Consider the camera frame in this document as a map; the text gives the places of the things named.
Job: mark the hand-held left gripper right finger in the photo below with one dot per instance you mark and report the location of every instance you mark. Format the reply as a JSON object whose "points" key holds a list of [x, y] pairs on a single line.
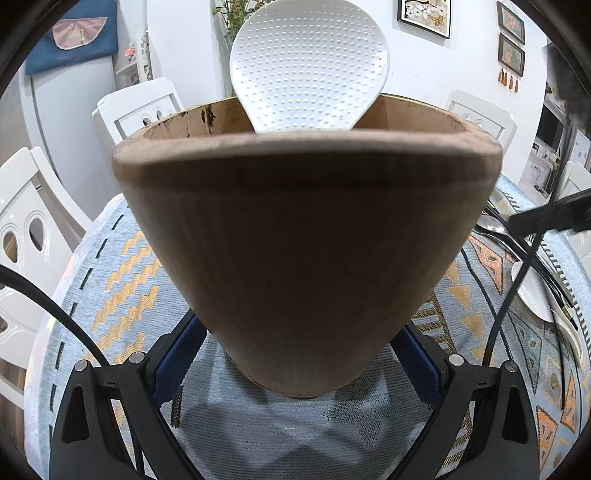
{"points": [[418, 360]]}

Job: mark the grey refrigerator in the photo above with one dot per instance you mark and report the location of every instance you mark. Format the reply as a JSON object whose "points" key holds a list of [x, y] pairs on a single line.
{"points": [[69, 106]]}

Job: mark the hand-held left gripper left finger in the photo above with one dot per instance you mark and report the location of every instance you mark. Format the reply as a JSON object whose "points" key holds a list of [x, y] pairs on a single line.
{"points": [[173, 355]]}

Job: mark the dried flowers in glass vase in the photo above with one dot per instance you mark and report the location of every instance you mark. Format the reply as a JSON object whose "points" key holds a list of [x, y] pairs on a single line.
{"points": [[235, 14]]}

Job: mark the blue patterned table cloth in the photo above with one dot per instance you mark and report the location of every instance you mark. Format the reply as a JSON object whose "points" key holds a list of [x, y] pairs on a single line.
{"points": [[115, 295]]}

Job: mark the white serrated rice paddle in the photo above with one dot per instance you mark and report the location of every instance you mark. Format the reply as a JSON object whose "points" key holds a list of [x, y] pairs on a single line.
{"points": [[528, 293]]}

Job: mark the white carved shelf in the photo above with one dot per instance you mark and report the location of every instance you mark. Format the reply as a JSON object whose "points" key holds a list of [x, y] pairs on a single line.
{"points": [[138, 55]]}

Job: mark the large framed flower picture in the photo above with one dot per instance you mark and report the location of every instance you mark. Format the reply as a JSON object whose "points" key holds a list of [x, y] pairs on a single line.
{"points": [[425, 18]]}

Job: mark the white dining chair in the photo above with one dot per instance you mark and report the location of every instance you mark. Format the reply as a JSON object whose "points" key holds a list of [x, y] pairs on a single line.
{"points": [[27, 203], [577, 180], [138, 104], [480, 108]]}

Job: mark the metal spoon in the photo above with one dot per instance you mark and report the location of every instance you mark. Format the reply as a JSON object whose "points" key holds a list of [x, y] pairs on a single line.
{"points": [[489, 224]]}

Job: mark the wooden utensil holder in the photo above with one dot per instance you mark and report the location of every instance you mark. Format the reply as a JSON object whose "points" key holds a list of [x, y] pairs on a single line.
{"points": [[300, 258]]}

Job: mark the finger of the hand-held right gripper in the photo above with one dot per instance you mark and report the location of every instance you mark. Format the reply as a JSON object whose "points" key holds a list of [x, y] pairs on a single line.
{"points": [[549, 221], [575, 194]]}

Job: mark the white dotted rice paddle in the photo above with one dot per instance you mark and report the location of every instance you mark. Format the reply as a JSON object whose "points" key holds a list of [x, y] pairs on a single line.
{"points": [[309, 69]]}

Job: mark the blue fridge cover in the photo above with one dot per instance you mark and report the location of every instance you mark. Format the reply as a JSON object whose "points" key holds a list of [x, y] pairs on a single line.
{"points": [[92, 41]]}

